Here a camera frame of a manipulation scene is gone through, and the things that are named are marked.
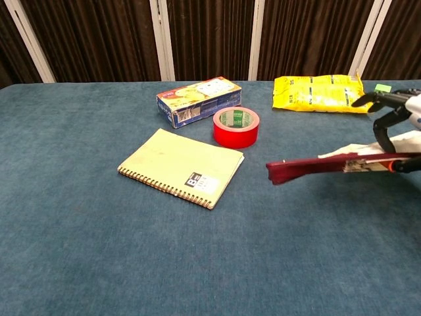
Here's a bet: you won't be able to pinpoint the red-ribbed white paper fan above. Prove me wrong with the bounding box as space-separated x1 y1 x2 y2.
265 130 421 188

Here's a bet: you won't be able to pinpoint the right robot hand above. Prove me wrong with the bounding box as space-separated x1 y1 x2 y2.
351 88 421 174

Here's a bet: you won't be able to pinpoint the yellow spiral notebook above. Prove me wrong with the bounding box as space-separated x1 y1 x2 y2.
116 128 245 211

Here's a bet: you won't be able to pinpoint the blue yellow cardboard box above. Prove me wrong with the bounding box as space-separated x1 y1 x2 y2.
155 76 243 129

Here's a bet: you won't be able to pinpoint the dark partition screen white frames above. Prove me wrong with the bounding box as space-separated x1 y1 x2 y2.
0 0 421 88

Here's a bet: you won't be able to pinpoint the red tape roll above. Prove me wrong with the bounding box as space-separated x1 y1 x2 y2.
212 107 261 149

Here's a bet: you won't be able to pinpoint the yellow snack bag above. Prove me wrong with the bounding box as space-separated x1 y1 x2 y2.
272 68 374 115

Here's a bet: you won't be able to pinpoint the blue felt table cover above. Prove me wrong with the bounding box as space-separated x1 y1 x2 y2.
0 78 421 316

